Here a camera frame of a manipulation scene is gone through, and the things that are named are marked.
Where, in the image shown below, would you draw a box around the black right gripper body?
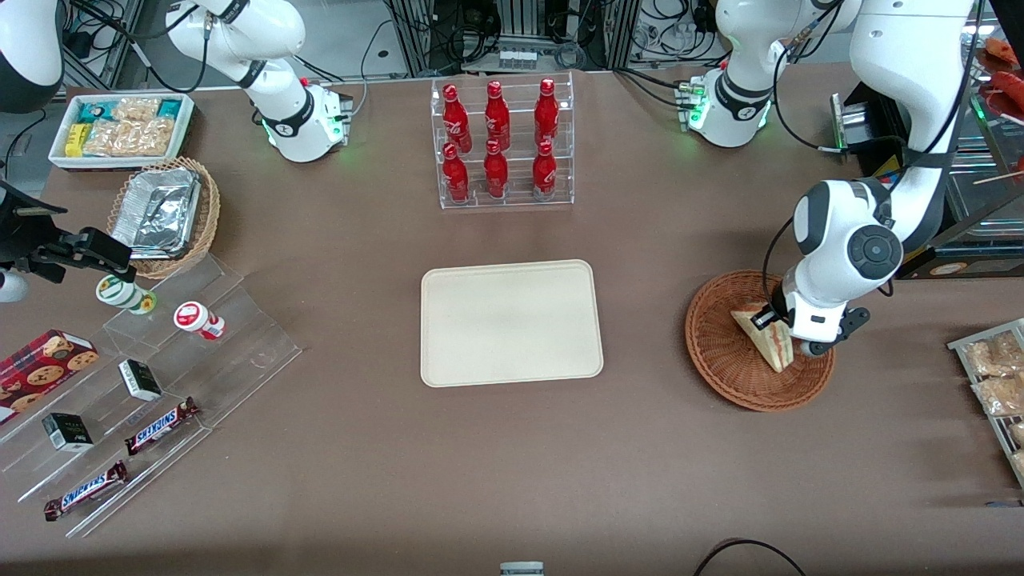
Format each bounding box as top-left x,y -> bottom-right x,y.
0,182 -> 69,285

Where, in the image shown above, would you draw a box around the triangle sandwich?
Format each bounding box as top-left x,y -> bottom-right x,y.
730,302 -> 795,374

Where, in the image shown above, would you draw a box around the brown round wicker basket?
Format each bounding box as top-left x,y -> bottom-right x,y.
685,270 -> 837,413

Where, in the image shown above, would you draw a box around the light tan wicker basket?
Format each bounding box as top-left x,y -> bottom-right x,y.
106,156 -> 222,281

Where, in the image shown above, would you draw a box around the grey metal snack tray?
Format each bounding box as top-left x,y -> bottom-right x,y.
947,318 -> 1024,489

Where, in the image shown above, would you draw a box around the beige plastic serving tray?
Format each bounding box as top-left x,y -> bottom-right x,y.
420,259 -> 605,389

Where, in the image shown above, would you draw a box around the green label drink cup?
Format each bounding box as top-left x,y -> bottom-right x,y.
96,274 -> 158,314

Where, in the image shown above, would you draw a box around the stacked foil containers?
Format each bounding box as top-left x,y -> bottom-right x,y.
112,166 -> 202,258

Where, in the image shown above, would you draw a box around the red label drink cup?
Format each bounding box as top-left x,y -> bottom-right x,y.
174,301 -> 226,341

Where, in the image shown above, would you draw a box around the large rice cracker pack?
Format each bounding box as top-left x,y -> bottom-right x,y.
84,118 -> 177,158

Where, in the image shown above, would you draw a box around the red cookie box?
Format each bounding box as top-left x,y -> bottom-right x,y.
0,329 -> 101,426

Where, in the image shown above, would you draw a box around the small black box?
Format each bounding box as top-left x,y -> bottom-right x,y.
42,413 -> 94,452
118,359 -> 163,402

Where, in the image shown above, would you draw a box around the white snack bin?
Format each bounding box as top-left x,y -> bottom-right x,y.
48,92 -> 196,173

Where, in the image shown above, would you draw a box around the clear acrylic stepped display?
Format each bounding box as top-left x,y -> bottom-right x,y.
0,254 -> 303,538

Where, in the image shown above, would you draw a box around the small silver metal panel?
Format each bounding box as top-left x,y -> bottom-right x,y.
830,93 -> 850,153

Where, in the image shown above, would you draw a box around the snickers chocolate bar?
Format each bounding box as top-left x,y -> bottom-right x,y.
124,398 -> 201,456
44,460 -> 129,522

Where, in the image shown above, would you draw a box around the steel food pan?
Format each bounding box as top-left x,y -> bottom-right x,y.
948,156 -> 1024,237
956,120 -> 1024,154

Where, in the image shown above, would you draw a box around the red cola bottle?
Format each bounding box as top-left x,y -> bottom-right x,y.
484,80 -> 511,149
442,142 -> 470,203
534,78 -> 560,146
532,140 -> 558,199
483,139 -> 510,199
442,84 -> 473,153

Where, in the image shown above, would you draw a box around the clear acrylic bottle rack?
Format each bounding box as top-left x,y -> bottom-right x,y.
430,71 -> 575,211

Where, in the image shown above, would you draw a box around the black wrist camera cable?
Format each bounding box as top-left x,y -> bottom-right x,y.
762,214 -> 797,321

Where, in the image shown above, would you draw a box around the black looped cable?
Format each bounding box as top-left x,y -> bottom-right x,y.
693,538 -> 807,576

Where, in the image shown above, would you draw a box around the aluminium frame rack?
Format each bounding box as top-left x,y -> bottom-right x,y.
384,0 -> 641,77

